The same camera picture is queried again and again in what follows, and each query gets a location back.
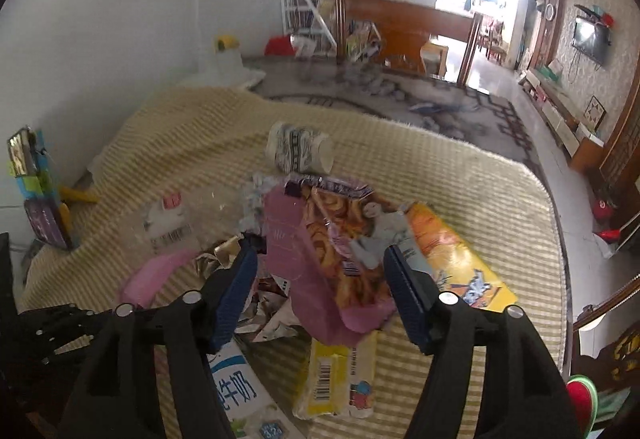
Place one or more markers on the pink plastic piece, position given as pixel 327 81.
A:
pixel 142 287

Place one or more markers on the pink snack wrapper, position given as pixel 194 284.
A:
pixel 327 237

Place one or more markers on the wooden bench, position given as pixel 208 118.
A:
pixel 405 28

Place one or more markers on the striped yellow white cloth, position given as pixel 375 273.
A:
pixel 199 137

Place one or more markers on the orange yellow snack bag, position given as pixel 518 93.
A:
pixel 455 266

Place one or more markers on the crumpled silver foil wrapper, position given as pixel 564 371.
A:
pixel 250 302

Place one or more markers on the wooden carved chair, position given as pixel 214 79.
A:
pixel 614 366

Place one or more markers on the framed picture on cabinet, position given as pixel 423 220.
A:
pixel 594 114

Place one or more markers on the round wall clock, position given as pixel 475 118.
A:
pixel 549 12

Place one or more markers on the white blue milk carton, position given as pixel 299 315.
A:
pixel 251 411

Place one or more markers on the white metal rack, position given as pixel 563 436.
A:
pixel 310 19

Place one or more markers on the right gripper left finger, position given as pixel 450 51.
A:
pixel 116 396

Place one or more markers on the patterned paper cup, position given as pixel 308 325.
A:
pixel 303 150

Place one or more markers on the yellow tape roll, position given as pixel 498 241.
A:
pixel 226 42

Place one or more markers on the wall television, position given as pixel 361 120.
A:
pixel 591 39

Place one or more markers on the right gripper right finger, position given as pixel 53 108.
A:
pixel 524 395

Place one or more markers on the red bag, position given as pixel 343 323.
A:
pixel 279 46

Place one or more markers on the yellow carton box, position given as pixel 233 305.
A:
pixel 338 381

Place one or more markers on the red dustpan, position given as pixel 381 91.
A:
pixel 609 236

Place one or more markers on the low tv cabinet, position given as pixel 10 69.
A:
pixel 583 149

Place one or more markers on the grey patterned table cover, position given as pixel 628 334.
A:
pixel 487 121

